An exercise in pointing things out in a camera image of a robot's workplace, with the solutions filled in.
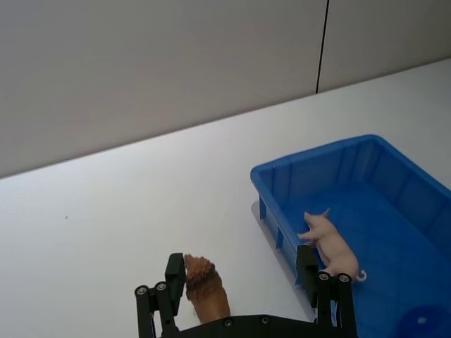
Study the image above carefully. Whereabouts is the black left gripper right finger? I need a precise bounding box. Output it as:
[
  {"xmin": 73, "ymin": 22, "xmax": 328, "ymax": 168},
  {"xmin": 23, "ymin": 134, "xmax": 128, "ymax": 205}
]
[{"xmin": 295, "ymin": 244, "xmax": 356, "ymax": 330}]

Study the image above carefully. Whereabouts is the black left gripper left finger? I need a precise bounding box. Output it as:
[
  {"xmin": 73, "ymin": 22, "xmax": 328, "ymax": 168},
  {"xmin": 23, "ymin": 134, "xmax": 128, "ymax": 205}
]
[{"xmin": 134, "ymin": 252, "xmax": 186, "ymax": 338}]

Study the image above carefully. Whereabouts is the brown toy lion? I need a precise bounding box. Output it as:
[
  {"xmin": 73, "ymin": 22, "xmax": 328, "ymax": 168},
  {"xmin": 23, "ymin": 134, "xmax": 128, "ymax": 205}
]
[{"xmin": 183, "ymin": 253, "xmax": 232, "ymax": 325}]

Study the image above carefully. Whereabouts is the pink toy pig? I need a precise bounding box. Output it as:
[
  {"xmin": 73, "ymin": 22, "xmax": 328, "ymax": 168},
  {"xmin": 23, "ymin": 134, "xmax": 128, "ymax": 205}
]
[{"xmin": 297, "ymin": 207, "xmax": 368, "ymax": 283}]

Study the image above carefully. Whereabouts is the blue plastic bin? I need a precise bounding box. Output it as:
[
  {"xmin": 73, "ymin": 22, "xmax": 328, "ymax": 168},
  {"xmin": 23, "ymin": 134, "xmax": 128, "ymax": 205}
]
[{"xmin": 249, "ymin": 133, "xmax": 451, "ymax": 338}]

